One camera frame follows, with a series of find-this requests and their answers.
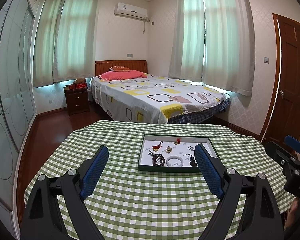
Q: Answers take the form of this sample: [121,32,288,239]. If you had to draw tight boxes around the dark stone pendant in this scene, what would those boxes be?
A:
[185,154,198,167]

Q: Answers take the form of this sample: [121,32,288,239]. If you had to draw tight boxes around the silver pearl brooch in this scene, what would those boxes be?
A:
[187,145,194,151]

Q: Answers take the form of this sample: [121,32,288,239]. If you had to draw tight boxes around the pale jade bangle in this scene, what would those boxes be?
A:
[166,155,184,167]

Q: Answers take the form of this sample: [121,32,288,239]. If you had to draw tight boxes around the gold ingot red tassel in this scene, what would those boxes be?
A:
[174,138,181,145]

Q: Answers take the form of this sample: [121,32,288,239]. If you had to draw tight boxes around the dark red bead bracelet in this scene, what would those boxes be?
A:
[148,150,167,167]

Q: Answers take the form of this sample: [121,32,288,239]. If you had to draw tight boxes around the red knot gold charm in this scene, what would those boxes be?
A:
[152,141,163,152]

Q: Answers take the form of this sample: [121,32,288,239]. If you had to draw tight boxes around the green jewelry tray box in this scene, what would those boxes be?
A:
[138,134,218,173]

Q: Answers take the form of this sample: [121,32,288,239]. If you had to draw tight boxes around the person's right hand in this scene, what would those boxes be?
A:
[284,197,300,230]

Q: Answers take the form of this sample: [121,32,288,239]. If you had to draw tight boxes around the brown wooden door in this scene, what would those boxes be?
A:
[260,14,300,147]

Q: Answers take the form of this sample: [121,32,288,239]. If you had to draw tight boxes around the frosted glass wardrobe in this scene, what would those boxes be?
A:
[0,0,36,238]

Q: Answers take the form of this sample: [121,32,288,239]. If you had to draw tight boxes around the dark wooden nightstand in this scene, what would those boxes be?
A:
[64,87,90,115]

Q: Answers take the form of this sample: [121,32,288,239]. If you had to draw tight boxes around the right white curtain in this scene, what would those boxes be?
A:
[168,0,255,96]

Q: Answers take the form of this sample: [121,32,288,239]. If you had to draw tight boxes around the white curtain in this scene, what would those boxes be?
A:
[168,0,255,96]
[33,0,100,87]

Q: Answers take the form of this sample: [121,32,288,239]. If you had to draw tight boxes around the red boxes on nightstand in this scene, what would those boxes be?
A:
[64,77,87,90]

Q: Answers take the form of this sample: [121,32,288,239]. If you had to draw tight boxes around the bed with patterned sheet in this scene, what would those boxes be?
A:
[89,74,230,124]

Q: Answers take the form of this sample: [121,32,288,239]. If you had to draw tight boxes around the pink pillow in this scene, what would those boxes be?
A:
[98,70,147,81]

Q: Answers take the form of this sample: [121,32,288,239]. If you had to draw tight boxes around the wooden headboard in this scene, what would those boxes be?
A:
[95,60,148,77]

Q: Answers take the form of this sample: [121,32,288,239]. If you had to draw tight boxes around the red patterned cushion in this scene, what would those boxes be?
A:
[109,66,130,72]

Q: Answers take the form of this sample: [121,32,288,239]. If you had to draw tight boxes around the left white curtain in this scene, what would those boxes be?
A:
[33,0,100,87]

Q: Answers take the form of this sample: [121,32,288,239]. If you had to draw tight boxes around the white air conditioner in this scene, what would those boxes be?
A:
[114,2,148,20]

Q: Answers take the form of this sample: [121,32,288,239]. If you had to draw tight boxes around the wall light switch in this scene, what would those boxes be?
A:
[263,57,269,63]

